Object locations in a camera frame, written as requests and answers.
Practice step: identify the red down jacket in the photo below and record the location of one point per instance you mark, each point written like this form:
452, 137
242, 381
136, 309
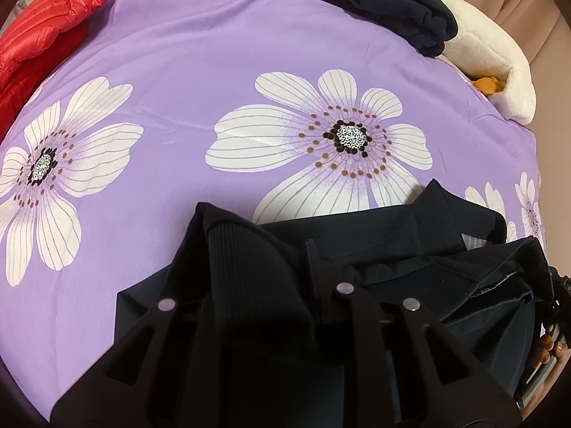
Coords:
40, 31

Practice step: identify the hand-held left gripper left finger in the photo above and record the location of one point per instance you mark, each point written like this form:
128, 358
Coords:
178, 343

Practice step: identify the white plush blanket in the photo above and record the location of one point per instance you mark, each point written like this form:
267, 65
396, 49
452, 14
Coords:
490, 44

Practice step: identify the folded navy fleece clothes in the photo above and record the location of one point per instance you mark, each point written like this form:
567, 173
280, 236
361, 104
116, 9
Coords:
379, 0

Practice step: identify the person's right hand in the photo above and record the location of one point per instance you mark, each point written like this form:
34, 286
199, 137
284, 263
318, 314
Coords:
548, 352

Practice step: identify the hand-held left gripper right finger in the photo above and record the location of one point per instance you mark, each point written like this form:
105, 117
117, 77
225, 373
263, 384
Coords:
370, 343

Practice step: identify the purple floral blanket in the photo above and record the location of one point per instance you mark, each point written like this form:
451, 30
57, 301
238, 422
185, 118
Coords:
200, 76

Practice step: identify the dark navy zip jacket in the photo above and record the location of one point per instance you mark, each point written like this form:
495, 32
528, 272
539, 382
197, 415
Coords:
379, 240

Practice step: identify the small orange plush item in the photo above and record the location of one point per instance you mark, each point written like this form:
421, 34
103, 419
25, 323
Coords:
486, 84

